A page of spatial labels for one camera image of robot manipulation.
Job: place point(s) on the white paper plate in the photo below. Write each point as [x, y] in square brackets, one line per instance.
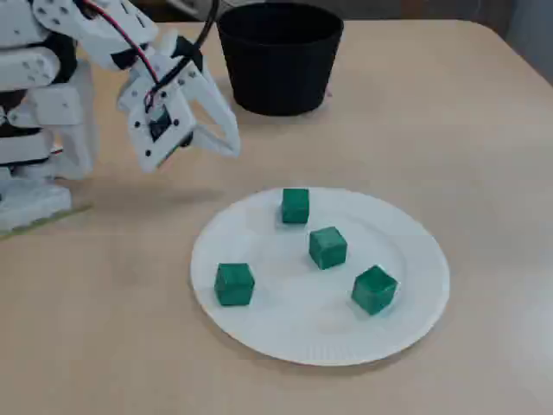
[302, 311]

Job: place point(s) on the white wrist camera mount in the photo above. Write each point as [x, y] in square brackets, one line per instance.
[147, 147]

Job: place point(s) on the green base plate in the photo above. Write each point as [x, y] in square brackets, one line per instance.
[65, 214]

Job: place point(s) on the green block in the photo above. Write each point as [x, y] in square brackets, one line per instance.
[327, 248]
[374, 290]
[233, 285]
[295, 206]

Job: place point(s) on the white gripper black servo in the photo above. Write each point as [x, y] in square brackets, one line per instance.
[210, 113]

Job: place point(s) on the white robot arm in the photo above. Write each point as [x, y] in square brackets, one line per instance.
[34, 104]

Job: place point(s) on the black pot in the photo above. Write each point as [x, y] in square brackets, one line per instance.
[276, 65]

